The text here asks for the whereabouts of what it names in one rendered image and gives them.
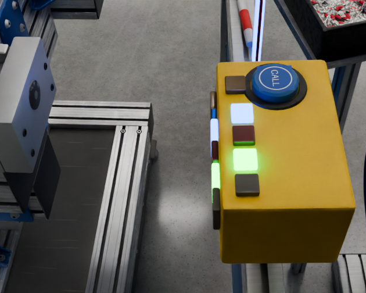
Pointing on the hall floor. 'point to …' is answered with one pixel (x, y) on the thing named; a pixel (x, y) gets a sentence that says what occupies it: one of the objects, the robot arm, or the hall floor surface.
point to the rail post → (223, 31)
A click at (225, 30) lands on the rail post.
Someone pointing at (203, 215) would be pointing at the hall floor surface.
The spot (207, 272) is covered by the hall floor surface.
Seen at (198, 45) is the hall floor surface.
